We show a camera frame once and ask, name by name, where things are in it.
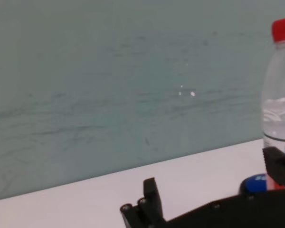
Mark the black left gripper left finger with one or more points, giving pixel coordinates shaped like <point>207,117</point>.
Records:
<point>150,204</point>

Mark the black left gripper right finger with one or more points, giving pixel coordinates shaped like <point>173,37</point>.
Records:
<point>279,166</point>

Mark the clear red-capped water bottle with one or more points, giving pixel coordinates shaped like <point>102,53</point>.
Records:
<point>280,95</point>

